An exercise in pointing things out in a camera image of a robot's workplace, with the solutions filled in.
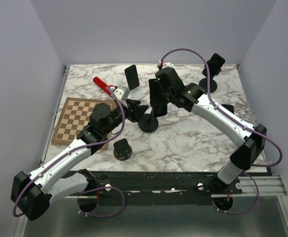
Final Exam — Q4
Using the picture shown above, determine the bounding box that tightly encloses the wooden chessboard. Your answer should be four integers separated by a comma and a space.
51, 97, 116, 145

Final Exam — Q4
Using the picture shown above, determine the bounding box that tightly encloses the aluminium strip table left edge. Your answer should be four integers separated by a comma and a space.
39, 65, 71, 166

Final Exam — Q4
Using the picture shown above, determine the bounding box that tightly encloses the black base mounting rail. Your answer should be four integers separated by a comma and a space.
79, 169, 242, 206

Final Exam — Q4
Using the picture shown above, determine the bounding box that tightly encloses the red handle silver microphone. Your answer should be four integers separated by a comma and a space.
93, 77, 116, 96

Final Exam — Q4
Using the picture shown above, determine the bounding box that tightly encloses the black round base clamp stand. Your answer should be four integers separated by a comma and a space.
138, 111, 159, 133

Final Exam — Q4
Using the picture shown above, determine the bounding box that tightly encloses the silver folding phone stand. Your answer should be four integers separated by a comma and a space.
130, 87, 145, 100

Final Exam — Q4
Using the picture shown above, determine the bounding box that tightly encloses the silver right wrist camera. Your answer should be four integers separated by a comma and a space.
162, 62, 174, 68

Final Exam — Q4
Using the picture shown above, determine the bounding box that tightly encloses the purple phone with dark screen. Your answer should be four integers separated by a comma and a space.
221, 104, 234, 114

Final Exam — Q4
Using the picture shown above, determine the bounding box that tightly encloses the black clamp stand far right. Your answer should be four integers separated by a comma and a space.
199, 60, 218, 93

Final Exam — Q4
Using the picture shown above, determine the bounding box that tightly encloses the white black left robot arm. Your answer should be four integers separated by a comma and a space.
10, 99, 149, 221

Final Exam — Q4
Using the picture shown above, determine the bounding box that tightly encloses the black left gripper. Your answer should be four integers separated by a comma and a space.
103, 99, 149, 135

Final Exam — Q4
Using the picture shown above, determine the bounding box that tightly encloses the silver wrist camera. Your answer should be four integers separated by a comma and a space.
162, 62, 174, 68
113, 86, 130, 101

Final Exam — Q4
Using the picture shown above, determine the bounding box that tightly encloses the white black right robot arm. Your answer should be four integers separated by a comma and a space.
150, 67, 267, 194

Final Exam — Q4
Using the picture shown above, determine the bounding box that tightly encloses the aluminium extrusion rail right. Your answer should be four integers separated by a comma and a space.
205, 176, 287, 198

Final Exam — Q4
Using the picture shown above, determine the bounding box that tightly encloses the small black stand brown base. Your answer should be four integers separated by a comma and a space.
113, 138, 132, 161

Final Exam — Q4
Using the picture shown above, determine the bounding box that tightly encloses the black phone on silver stand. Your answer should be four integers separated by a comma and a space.
124, 65, 140, 90

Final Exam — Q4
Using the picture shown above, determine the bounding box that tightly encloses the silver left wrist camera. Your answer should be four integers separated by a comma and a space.
113, 86, 130, 101

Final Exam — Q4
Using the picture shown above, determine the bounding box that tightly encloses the blue phone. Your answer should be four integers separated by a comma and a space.
152, 85, 168, 118

